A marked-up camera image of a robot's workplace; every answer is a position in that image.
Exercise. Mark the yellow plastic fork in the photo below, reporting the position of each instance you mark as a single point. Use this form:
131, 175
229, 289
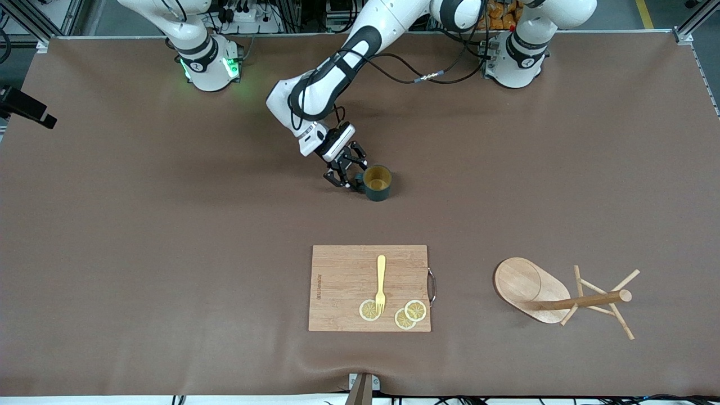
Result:
381, 275

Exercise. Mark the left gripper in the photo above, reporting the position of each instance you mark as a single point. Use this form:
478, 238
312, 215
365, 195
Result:
345, 161

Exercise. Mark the wooden cutting board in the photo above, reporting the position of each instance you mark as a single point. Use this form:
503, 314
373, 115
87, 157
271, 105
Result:
343, 281

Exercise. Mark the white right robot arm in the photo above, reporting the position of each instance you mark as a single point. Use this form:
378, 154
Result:
197, 50

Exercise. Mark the brown table mat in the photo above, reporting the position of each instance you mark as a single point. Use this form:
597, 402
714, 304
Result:
169, 225

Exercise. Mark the aluminium cage frame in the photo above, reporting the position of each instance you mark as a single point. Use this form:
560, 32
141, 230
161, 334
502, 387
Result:
42, 45

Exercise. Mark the orange snack bag pile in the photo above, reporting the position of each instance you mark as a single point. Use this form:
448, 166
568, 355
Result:
500, 17

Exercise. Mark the lemon slice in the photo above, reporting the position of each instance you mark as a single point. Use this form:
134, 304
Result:
367, 311
403, 322
417, 309

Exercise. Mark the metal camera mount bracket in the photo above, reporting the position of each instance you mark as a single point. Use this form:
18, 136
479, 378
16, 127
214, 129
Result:
360, 391

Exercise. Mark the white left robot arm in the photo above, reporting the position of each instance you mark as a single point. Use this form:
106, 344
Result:
388, 22

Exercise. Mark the white power strip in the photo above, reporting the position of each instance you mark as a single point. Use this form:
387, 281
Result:
247, 17

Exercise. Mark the wooden mug tree rack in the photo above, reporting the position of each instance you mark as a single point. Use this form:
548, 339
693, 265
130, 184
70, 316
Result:
520, 284

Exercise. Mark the teal ribbed mug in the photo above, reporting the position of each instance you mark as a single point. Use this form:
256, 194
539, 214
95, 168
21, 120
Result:
378, 194

